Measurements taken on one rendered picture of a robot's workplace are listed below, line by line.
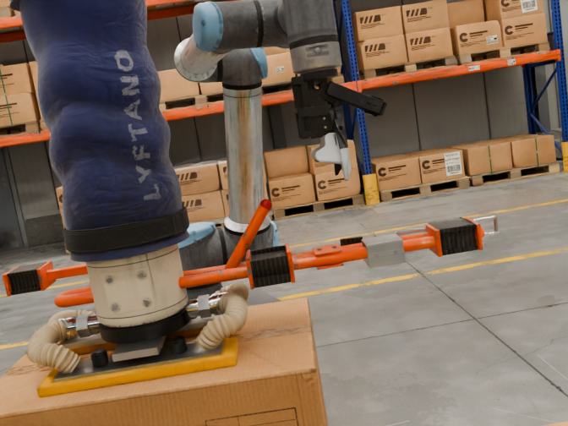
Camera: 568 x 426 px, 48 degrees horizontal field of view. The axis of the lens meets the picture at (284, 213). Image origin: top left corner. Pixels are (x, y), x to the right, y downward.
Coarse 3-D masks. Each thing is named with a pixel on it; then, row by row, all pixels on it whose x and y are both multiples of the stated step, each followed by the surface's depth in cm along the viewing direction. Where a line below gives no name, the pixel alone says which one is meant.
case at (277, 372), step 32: (256, 320) 131; (288, 320) 128; (256, 352) 113; (288, 352) 111; (0, 384) 118; (32, 384) 115; (128, 384) 108; (160, 384) 106; (192, 384) 104; (224, 384) 103; (256, 384) 103; (288, 384) 103; (320, 384) 130; (0, 416) 104; (32, 416) 104; (64, 416) 104; (96, 416) 104; (128, 416) 104; (160, 416) 104; (192, 416) 104; (224, 416) 104; (256, 416) 104; (288, 416) 104; (320, 416) 104
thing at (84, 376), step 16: (176, 336) 114; (96, 352) 112; (160, 352) 114; (176, 352) 112; (192, 352) 112; (208, 352) 110; (224, 352) 110; (80, 368) 113; (96, 368) 112; (112, 368) 110; (128, 368) 110; (144, 368) 109; (160, 368) 108; (176, 368) 108; (192, 368) 108; (208, 368) 109; (48, 384) 109; (64, 384) 108; (80, 384) 108; (96, 384) 108; (112, 384) 108
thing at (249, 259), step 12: (252, 252) 125; (264, 252) 125; (276, 252) 124; (288, 252) 117; (252, 264) 116; (264, 264) 116; (276, 264) 116; (288, 264) 117; (252, 276) 117; (264, 276) 117; (276, 276) 116; (288, 276) 117; (252, 288) 117
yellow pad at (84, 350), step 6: (192, 318) 131; (186, 330) 127; (192, 330) 127; (198, 330) 127; (168, 336) 127; (174, 336) 127; (186, 336) 127; (192, 336) 127; (78, 348) 127; (84, 348) 127; (90, 348) 127; (96, 348) 127; (108, 348) 127; (114, 348) 127; (78, 354) 127
